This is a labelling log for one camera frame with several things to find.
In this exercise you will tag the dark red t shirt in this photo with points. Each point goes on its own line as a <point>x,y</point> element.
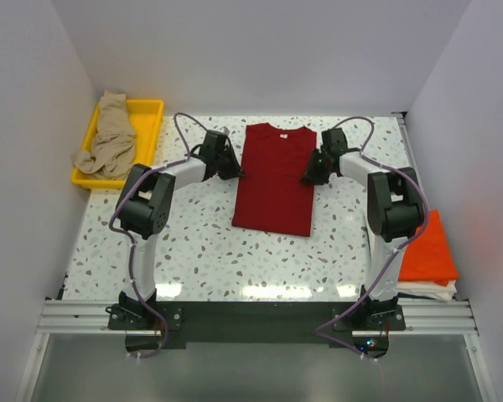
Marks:
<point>271,196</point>

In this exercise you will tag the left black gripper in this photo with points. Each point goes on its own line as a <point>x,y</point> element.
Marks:
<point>235,170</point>

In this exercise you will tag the aluminium frame rail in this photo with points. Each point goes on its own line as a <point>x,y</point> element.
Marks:
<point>73,317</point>

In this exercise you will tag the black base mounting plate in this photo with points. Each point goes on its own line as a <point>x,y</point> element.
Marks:
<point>176,324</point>

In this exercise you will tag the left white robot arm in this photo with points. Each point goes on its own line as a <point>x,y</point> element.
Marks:
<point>143,209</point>

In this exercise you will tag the beige crumpled t shirt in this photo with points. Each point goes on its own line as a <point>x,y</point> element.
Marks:
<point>113,148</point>

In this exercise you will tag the yellow plastic tray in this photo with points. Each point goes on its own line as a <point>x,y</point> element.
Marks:
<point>146,117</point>

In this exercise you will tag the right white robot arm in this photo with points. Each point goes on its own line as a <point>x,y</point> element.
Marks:
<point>395,209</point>

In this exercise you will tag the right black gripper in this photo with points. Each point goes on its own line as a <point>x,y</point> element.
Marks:
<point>310,175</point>

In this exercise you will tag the orange folded t shirt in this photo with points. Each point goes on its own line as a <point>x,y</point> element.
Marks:
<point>428,258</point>

